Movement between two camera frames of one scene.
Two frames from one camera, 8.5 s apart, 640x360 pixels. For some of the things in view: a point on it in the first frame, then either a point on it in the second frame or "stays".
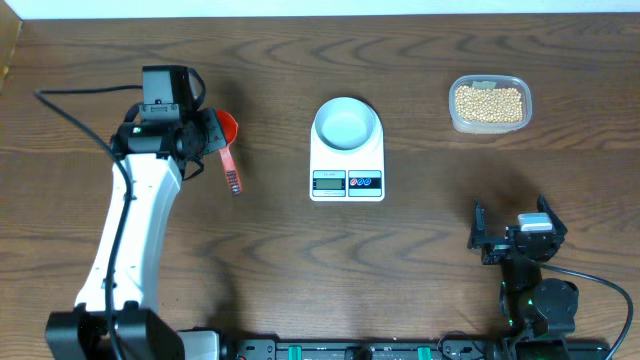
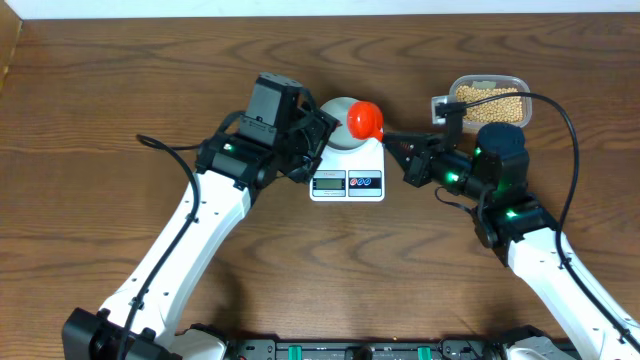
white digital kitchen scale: [348, 176] stays
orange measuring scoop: [229, 126] → [365, 120]
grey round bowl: [344, 123] stays
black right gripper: [497, 247] → [416, 167]
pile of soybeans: [489, 105] stays
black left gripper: [216, 138] → [316, 125]
